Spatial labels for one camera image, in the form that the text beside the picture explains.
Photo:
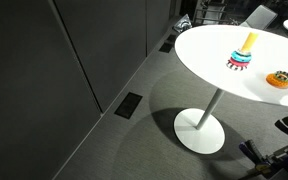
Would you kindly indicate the small black floor box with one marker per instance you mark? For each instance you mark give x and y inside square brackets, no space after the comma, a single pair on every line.
[166,47]

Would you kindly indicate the shiny silver floor plate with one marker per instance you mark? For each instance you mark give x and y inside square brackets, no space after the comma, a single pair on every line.
[183,23]

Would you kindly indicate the stacker pole with striped base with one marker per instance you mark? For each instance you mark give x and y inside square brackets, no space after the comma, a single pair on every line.
[250,41]

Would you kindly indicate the grey chair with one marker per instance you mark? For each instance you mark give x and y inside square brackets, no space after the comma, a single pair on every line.
[260,16]

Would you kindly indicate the white table pedestal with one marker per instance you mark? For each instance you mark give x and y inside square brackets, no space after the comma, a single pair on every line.
[202,133]

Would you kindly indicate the metal frame chair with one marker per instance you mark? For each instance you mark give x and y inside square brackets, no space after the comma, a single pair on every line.
[210,11]

